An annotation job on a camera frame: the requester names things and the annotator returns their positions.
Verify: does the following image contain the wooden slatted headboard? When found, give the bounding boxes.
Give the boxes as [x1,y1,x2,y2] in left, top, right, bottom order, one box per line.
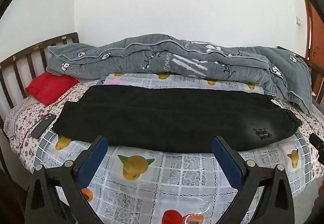
[0,32,79,123]

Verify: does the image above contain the orange wooden door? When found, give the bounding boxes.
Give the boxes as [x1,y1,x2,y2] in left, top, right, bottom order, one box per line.
[304,0,324,62]

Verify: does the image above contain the black pants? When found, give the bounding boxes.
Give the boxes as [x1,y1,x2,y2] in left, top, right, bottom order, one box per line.
[51,85,303,153]

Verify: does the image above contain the thin dark cable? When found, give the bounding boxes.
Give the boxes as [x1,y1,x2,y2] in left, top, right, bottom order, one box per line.
[38,87,85,123]

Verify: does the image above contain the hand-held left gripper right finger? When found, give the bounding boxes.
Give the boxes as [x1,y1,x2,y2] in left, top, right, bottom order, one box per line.
[211,135,295,224]

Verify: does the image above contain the fruit print grey sheet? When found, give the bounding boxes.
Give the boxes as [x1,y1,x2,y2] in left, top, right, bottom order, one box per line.
[33,72,324,224]

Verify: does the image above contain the red pillow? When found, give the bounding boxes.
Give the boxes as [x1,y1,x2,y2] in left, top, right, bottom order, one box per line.
[25,72,79,106]

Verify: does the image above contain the dark smartphone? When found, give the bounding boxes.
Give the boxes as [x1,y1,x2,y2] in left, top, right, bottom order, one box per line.
[30,113,56,139]

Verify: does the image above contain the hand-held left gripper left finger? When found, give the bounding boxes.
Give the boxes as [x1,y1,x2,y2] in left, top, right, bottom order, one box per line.
[25,135,109,224]

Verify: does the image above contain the floral bed sheet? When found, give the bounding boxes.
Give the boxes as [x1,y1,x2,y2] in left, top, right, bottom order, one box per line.
[4,79,324,181]

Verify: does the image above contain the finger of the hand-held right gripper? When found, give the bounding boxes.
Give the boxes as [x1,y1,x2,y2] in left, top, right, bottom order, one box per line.
[309,133,324,161]

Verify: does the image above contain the grey floral quilt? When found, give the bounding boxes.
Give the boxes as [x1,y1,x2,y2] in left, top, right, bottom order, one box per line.
[46,34,314,115]

